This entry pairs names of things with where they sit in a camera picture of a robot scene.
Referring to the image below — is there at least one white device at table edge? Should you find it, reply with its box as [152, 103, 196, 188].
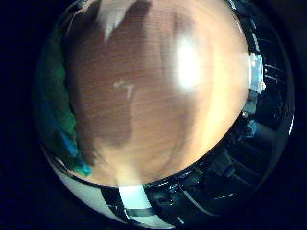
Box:
[248, 52, 267, 94]

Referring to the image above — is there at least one green plush toy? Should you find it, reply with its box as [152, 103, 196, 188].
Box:
[35, 27, 94, 178]

